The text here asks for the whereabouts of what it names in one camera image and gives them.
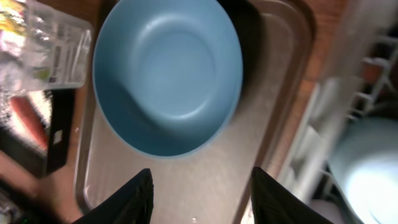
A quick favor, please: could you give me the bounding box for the grey dishwasher rack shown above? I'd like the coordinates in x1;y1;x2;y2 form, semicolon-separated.
278;0;397;223

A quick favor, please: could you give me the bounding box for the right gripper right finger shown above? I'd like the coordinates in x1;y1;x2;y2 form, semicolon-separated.
250;167;329;224

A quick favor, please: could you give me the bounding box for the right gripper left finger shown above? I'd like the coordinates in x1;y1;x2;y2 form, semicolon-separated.
73;169;154;224

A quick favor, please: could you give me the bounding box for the dark blue plate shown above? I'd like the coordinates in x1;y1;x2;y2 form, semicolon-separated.
92;0;243;158

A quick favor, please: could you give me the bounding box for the black plastic tray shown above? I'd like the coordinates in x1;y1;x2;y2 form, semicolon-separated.
1;90;75;178

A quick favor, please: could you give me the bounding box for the light blue rice bowl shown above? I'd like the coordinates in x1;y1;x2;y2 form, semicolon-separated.
329;118;397;224

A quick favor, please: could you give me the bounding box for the white rice pile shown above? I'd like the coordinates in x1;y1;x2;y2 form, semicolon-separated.
1;90;52;151

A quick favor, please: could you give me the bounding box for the clear plastic bin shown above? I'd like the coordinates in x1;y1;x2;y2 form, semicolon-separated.
1;1;93;91

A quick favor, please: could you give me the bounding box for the green yellow snack wrapper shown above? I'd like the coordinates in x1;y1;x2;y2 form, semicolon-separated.
1;0;27;35

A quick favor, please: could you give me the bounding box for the brown serving tray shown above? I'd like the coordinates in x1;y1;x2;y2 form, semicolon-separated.
74;1;315;223

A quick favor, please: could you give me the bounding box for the orange carrot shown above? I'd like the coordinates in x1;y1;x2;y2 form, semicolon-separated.
10;96;48;151

